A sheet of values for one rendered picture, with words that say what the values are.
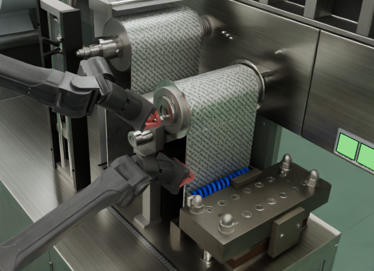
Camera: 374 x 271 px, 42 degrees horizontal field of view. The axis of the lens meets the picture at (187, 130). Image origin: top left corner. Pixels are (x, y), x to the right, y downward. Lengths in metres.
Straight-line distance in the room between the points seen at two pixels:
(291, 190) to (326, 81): 0.30
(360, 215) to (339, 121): 1.85
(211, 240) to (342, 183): 2.21
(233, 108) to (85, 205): 0.48
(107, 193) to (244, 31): 0.66
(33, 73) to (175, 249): 0.59
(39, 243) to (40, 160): 0.80
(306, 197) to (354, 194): 1.93
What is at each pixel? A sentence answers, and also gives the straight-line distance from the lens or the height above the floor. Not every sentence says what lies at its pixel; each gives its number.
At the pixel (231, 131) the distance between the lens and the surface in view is 1.28.
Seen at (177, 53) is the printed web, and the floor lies 1.31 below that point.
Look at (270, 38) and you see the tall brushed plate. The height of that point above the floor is 1.37.
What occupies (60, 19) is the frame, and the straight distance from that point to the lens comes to 1.29.
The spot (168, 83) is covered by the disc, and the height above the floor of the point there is 1.32.
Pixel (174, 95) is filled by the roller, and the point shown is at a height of 1.30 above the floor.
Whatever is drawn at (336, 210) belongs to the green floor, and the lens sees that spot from 3.07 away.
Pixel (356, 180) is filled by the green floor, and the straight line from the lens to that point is 3.39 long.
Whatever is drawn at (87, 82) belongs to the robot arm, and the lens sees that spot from 1.02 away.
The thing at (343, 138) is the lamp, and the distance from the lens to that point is 1.27.
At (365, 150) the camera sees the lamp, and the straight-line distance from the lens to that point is 1.25.
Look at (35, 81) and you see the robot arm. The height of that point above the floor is 1.39.
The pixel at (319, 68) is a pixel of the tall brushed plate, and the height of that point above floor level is 1.35.
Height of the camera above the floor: 1.79
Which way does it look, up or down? 29 degrees down
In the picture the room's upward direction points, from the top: 3 degrees clockwise
